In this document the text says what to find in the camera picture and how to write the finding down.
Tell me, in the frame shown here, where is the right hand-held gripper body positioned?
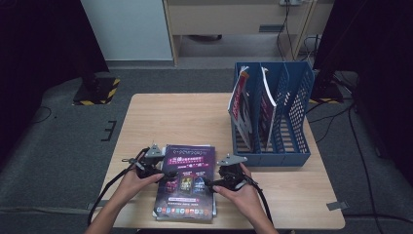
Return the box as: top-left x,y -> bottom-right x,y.
216,154 -> 249,191

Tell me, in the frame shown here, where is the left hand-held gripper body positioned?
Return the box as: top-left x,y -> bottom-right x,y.
130,144 -> 165,179

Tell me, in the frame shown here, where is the purple magazine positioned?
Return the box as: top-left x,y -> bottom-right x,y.
257,66 -> 278,152
152,144 -> 217,223

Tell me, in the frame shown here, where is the blue file rack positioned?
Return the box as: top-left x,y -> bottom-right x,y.
230,61 -> 316,169

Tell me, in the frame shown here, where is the black and red magazine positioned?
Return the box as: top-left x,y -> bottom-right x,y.
227,65 -> 255,152

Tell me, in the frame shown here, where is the person's right hand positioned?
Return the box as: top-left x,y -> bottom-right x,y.
212,164 -> 261,222

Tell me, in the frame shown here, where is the person's left hand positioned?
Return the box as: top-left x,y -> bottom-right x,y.
116,170 -> 165,209

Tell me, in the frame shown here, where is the grey tape piece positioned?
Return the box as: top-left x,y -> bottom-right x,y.
86,200 -> 110,210
325,201 -> 350,212

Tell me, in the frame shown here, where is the black striped stand base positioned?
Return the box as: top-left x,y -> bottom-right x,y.
72,58 -> 121,106
310,69 -> 345,105

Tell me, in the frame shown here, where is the white cabinet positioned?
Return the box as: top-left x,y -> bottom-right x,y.
80,0 -> 173,61

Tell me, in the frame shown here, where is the black curtain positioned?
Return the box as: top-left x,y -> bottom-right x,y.
313,0 -> 413,183
0,0 -> 110,164

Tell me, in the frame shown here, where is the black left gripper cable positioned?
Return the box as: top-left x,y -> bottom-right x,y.
87,147 -> 150,227

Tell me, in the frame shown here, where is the thin black floor cable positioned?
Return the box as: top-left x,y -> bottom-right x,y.
30,106 -> 53,125

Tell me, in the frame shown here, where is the long black floor cable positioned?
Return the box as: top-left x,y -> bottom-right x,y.
344,74 -> 413,225

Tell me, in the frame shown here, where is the grey drawer handle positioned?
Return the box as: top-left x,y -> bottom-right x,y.
258,23 -> 285,33

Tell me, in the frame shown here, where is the black hanging cable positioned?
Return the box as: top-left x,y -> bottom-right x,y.
276,0 -> 298,62

